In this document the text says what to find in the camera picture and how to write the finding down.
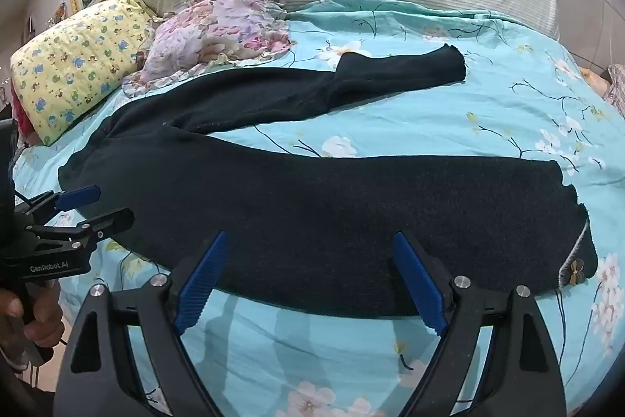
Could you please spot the red cloth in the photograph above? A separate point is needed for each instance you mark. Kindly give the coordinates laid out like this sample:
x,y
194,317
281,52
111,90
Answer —
x,y
22,116

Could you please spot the black pants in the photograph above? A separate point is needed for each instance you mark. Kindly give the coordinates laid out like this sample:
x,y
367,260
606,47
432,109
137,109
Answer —
x,y
312,197

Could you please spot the yellow printed pillow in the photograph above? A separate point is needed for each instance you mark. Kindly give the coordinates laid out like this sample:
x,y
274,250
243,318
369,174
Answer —
x,y
78,65

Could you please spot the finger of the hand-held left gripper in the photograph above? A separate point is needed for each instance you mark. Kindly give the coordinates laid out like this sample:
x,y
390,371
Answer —
x,y
105,224
80,194

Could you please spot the pink floral ruffled pillow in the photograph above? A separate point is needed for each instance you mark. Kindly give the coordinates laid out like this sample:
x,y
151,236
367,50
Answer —
x,y
219,31

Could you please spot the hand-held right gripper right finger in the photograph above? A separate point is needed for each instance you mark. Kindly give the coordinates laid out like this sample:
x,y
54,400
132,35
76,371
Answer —
x,y
421,286

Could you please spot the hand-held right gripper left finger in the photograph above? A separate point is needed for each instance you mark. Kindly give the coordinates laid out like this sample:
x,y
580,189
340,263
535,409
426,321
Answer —
x,y
202,286

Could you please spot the blue floral bed sheet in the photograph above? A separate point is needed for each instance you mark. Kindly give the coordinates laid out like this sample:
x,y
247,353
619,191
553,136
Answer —
x,y
488,114

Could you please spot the striped cloth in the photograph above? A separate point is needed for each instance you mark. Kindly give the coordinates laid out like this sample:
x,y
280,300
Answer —
x,y
616,87

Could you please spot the person's left hand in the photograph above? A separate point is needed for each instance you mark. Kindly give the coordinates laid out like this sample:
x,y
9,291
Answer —
x,y
41,314

